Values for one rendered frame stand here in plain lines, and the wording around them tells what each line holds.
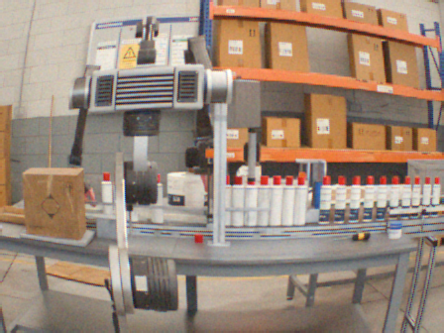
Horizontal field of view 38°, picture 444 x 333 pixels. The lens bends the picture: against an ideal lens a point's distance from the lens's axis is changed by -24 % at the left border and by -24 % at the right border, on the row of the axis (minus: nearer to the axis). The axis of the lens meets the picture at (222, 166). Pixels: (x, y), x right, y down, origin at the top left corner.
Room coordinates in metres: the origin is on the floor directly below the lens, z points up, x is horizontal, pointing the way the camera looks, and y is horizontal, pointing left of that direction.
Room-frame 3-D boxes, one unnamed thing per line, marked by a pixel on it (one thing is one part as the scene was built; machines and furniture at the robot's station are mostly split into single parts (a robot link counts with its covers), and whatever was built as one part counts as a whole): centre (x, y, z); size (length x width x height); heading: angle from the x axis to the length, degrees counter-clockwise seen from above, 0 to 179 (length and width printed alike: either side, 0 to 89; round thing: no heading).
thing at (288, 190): (3.31, -0.27, 0.98); 0.05 x 0.05 x 0.20
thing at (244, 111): (3.23, -0.06, 1.38); 0.17 x 0.10 x 0.19; 144
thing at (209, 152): (3.27, 0.04, 1.05); 0.10 x 0.04 x 0.33; 179
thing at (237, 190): (3.31, -0.07, 0.98); 0.05 x 0.05 x 0.20
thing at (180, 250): (3.52, 0.17, 0.82); 2.10 x 1.31 x 0.02; 89
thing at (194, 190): (3.60, 0.12, 1.03); 0.09 x 0.09 x 0.30
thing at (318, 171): (3.40, -0.38, 1.01); 0.14 x 0.13 x 0.26; 89
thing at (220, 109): (3.17, 0.01, 1.16); 0.04 x 0.04 x 0.67; 89
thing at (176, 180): (3.86, 0.15, 0.95); 0.20 x 0.20 x 0.14
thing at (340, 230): (3.32, 0.05, 0.85); 1.65 x 0.11 x 0.05; 89
